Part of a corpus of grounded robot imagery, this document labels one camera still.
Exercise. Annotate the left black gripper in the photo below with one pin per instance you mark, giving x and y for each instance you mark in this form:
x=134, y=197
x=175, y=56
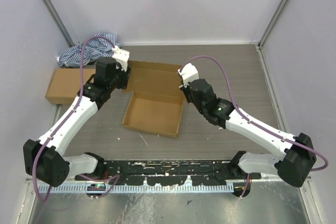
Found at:
x=126, y=76

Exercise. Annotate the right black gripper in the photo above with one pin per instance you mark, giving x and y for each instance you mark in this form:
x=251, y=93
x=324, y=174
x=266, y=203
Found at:
x=185, y=90

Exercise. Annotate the brown cardboard box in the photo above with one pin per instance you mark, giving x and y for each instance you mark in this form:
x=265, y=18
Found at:
x=64, y=86

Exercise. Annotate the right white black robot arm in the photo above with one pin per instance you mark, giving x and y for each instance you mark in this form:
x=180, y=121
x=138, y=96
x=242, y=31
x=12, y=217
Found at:
x=257, y=134

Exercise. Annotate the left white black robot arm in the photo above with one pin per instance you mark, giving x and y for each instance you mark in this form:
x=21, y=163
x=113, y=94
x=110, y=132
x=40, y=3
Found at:
x=68, y=127

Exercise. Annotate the blue white striped cloth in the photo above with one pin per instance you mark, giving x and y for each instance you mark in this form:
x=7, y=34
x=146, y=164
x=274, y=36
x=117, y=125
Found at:
x=94, y=50

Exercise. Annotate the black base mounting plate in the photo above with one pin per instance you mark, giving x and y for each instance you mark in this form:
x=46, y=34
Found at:
x=174, y=172

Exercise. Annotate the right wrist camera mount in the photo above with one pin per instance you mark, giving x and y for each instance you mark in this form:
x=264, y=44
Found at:
x=188, y=73

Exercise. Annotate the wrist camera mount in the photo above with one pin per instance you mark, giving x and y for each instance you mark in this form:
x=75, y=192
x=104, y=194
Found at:
x=121, y=56
x=188, y=73

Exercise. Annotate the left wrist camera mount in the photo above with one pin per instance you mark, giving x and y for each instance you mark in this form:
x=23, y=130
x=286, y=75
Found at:
x=121, y=56

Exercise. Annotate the slotted grey cable duct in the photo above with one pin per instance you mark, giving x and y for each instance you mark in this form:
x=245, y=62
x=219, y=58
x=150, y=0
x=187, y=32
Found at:
x=126, y=189

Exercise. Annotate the aluminium front rail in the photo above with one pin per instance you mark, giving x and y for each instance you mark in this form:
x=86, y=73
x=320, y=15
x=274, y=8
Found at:
x=54, y=169

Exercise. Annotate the left aluminium frame post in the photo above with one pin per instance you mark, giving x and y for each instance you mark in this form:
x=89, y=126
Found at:
x=57, y=20

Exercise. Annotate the aluminium frame post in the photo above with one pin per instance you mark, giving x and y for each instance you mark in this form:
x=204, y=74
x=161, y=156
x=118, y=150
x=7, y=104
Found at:
x=271, y=25
x=57, y=20

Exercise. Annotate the right aluminium frame post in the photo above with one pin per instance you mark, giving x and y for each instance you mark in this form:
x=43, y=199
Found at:
x=271, y=25

